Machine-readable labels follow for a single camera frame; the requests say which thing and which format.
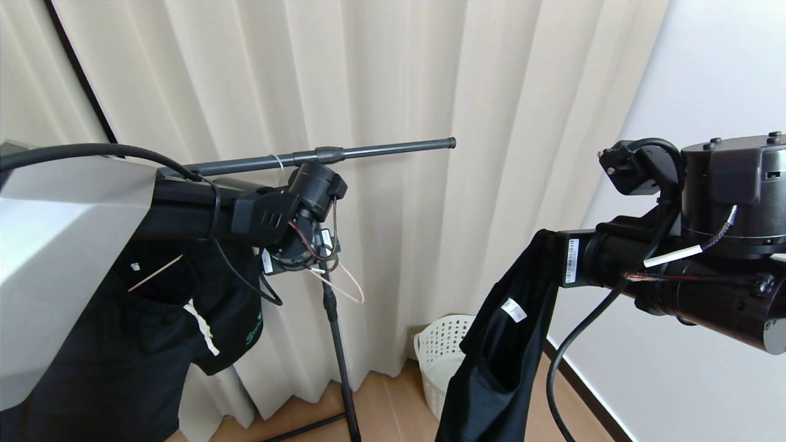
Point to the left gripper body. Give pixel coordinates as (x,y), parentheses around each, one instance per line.
(295,258)

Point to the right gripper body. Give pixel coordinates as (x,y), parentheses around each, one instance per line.
(706,301)

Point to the pink clothes hanger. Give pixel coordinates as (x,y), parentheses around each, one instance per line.
(156,272)
(334,287)

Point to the black shirt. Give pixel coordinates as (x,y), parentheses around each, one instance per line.
(491,399)

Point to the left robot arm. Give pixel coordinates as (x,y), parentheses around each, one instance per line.
(61,245)

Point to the black clothes rack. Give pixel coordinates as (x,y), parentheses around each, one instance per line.
(381,149)

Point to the white laundry basket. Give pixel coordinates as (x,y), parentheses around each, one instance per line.
(439,362)

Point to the white curtain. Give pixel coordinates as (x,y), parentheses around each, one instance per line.
(430,73)
(31,61)

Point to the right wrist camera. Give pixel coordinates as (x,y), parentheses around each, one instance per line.
(626,169)

